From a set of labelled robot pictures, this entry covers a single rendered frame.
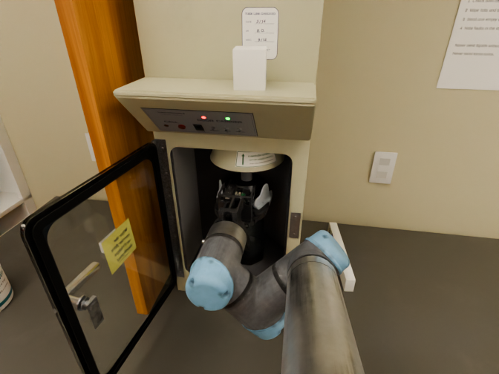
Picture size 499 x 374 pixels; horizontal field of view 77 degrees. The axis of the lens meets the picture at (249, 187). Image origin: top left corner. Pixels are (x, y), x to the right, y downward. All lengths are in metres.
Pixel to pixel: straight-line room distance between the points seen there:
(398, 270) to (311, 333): 0.77
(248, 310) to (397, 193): 0.79
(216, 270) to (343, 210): 0.78
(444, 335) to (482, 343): 0.08
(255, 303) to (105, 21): 0.55
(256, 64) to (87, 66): 0.28
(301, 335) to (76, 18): 0.54
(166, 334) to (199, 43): 0.65
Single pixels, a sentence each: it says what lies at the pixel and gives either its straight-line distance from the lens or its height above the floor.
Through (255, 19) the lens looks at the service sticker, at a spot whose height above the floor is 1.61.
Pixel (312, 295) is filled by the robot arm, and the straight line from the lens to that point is 0.39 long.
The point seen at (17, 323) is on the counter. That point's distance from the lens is 1.03.
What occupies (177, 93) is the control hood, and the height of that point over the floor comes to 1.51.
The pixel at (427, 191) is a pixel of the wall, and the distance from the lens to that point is 1.23.
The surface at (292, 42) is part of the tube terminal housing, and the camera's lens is 0.59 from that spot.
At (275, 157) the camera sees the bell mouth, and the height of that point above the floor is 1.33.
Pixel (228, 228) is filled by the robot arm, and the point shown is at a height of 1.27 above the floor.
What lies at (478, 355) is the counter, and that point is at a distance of 0.96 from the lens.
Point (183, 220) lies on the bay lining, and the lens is 0.79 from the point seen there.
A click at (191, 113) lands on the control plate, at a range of 0.55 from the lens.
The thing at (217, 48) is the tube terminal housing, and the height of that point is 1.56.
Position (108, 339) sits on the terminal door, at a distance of 0.71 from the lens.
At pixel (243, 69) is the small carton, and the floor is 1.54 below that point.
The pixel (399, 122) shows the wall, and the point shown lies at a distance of 1.10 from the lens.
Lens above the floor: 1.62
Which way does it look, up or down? 29 degrees down
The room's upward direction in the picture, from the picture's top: straight up
